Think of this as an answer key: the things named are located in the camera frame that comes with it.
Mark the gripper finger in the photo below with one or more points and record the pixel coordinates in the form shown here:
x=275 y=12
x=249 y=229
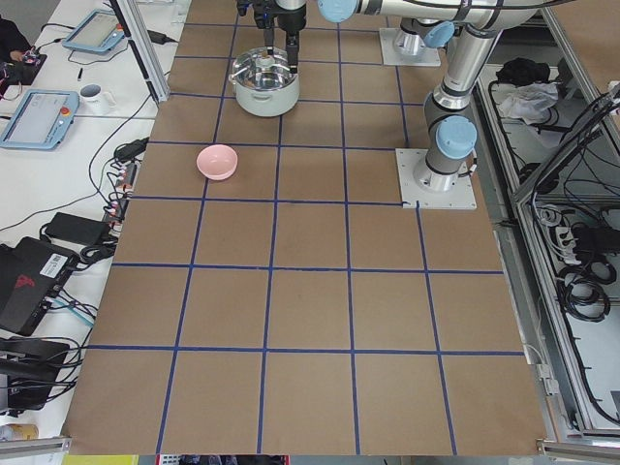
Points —
x=268 y=37

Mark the blue teach pendant far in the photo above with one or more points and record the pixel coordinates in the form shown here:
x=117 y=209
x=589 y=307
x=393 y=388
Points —
x=98 y=33

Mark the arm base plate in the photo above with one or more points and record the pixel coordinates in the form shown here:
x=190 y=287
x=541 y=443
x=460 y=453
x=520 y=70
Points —
x=422 y=188
x=403 y=49

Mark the blue teach pendant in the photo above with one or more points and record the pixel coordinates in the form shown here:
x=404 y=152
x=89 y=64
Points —
x=41 y=120
x=98 y=33

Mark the pink bowl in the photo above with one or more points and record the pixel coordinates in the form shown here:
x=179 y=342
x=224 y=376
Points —
x=217 y=162

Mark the white cooking pot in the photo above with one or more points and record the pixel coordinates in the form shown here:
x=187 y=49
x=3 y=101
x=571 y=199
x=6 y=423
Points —
x=264 y=84

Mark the white mug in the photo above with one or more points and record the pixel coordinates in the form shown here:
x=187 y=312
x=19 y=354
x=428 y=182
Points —
x=100 y=101

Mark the aluminium frame post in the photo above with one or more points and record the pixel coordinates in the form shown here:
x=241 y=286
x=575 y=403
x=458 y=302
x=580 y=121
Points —
x=128 y=14

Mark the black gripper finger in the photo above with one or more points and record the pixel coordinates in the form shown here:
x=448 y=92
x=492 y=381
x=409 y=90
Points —
x=292 y=49

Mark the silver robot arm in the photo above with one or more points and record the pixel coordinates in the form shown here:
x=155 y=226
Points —
x=433 y=32
x=453 y=136

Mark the blue teach pendant near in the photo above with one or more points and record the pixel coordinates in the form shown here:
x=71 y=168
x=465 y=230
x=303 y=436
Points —
x=41 y=120

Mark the black power brick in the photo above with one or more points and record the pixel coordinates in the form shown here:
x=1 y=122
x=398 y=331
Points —
x=76 y=229

